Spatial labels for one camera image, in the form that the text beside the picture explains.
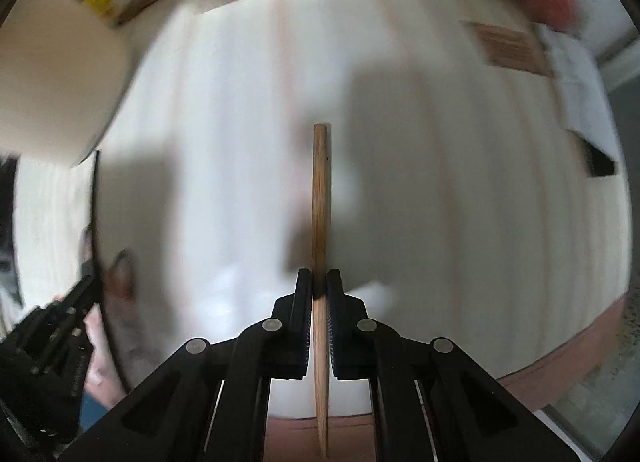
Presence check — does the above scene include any white paper sheet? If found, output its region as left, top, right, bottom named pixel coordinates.
left=531, top=22, right=610, bottom=143

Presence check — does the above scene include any person's left hand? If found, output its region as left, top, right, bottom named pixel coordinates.
left=84, top=317, right=129, bottom=409

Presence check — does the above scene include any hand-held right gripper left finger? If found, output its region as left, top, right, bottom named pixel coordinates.
left=59, top=268, right=315, bottom=462

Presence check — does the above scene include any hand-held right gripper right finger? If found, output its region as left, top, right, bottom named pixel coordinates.
left=326, top=269, right=583, bottom=462

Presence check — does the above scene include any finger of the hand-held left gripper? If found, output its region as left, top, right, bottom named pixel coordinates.
left=47, top=301, right=98, bottom=345
left=54, top=274, right=104, bottom=315

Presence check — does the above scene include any brown card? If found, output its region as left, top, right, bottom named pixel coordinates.
left=461, top=20, right=552, bottom=77

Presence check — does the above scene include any wooden chopstick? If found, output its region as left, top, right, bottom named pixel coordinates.
left=312, top=124, right=331, bottom=458

